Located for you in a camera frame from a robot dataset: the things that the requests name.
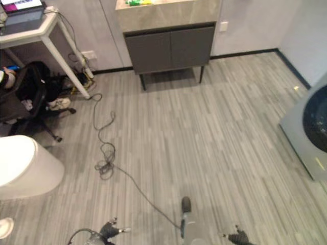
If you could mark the person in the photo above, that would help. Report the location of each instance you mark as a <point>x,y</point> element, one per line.
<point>15,86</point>

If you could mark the white desk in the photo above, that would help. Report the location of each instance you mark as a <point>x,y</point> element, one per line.
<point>43,33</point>

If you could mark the green towel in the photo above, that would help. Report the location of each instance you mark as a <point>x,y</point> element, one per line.
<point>135,2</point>

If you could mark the white wall switch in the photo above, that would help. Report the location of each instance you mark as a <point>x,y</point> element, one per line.
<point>223,26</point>

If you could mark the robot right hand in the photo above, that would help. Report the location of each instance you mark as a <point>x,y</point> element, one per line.
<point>238,237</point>

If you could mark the open laptop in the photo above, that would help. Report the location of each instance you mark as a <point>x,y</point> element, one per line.
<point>23,11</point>

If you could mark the white wall socket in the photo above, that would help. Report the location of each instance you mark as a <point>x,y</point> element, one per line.
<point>89,54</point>

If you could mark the grey vanity cabinet with stone top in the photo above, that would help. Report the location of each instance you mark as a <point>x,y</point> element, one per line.
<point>169,33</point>

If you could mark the black office chair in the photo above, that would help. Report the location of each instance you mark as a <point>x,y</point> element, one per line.
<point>28,99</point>

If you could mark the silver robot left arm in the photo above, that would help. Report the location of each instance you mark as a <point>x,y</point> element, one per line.
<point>87,238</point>

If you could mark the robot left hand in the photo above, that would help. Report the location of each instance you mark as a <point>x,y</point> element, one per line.
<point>110,229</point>

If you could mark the yellow item on vanity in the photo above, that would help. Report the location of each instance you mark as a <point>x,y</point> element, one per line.
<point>147,2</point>

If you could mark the white toilet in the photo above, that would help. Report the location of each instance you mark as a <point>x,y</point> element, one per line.
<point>24,166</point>

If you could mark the white power strip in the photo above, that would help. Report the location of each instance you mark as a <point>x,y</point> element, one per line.
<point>51,9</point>

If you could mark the grey washing machine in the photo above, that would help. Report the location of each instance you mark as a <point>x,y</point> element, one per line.
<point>310,132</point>

